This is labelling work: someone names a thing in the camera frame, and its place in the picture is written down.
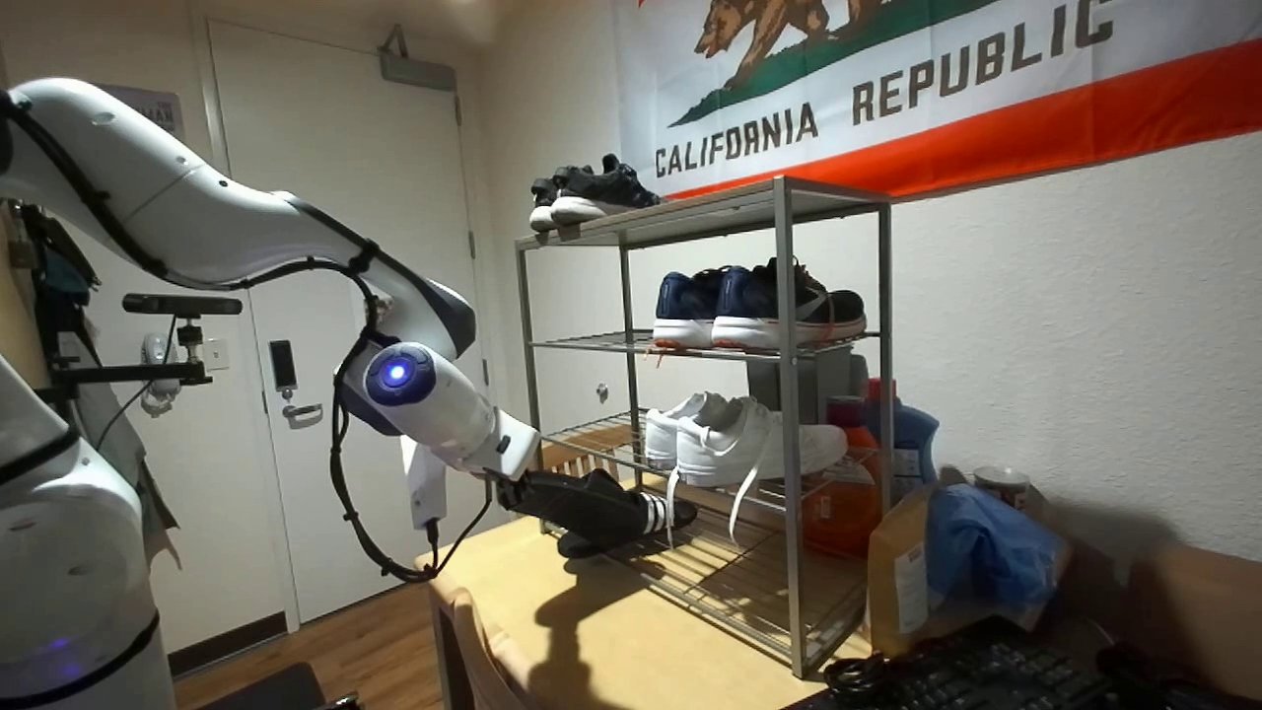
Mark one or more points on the black striped slide sandal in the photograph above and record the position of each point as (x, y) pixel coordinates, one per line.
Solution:
(594, 511)

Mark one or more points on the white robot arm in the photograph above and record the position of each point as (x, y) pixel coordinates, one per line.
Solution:
(76, 614)

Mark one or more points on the grey metal shoe rack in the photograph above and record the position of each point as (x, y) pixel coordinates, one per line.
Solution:
(763, 588)

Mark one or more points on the navy blue sneaker rear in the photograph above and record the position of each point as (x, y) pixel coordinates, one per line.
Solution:
(685, 311)

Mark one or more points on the navy blue sneaker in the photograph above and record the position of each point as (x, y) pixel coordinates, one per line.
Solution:
(763, 306)
(685, 311)

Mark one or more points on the white sneaker rear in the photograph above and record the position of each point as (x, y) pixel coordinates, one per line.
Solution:
(663, 428)

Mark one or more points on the navy blue sneaker front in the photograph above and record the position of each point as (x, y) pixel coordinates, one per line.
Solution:
(763, 306)

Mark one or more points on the white sneaker front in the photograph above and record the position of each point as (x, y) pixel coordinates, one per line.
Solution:
(748, 442)

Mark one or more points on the black sneaker white sole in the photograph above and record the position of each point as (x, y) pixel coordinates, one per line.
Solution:
(617, 187)

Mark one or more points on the grey storage bin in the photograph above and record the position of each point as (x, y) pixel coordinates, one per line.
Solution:
(820, 382)

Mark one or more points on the orange detergent bottle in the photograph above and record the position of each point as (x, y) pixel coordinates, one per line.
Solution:
(850, 497)

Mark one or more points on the California Republic flag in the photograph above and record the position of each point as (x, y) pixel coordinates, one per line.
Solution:
(922, 95)

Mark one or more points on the brown cardboard box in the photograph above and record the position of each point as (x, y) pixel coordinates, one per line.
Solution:
(899, 601)

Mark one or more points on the crumpled light blue cloth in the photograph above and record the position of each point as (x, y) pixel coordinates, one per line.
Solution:
(993, 555)

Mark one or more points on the black computer keyboard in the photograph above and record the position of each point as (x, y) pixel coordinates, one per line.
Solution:
(1001, 667)

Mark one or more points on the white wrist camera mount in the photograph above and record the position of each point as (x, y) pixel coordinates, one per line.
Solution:
(424, 484)

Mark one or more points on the silver door lever handle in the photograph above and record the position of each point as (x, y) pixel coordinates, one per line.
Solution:
(285, 383)

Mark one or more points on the black camera on stand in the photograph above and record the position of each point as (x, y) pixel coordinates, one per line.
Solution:
(180, 345)

